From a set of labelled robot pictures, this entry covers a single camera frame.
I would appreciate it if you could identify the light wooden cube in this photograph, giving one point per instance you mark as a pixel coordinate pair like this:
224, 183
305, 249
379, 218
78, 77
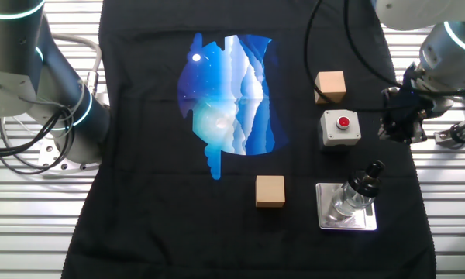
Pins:
330, 87
270, 191

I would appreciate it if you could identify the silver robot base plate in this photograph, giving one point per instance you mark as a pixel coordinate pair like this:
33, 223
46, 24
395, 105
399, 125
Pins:
48, 149

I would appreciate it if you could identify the white box with red button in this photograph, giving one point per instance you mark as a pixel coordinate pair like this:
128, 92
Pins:
339, 133

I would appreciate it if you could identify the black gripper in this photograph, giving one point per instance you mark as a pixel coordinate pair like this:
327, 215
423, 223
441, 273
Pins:
407, 104

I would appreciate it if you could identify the black cloth with blue print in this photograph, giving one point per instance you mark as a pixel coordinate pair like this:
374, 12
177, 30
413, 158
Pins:
139, 213

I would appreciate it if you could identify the small silver bracket device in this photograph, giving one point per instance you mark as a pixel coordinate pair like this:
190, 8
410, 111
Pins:
445, 135

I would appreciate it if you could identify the silver digital scale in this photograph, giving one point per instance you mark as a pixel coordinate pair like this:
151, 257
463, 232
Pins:
325, 221

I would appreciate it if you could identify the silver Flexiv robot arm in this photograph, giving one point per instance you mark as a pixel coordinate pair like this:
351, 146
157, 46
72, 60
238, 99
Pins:
7, 58

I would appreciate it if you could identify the clear glass jar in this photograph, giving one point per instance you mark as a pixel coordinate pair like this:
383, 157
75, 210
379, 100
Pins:
348, 201

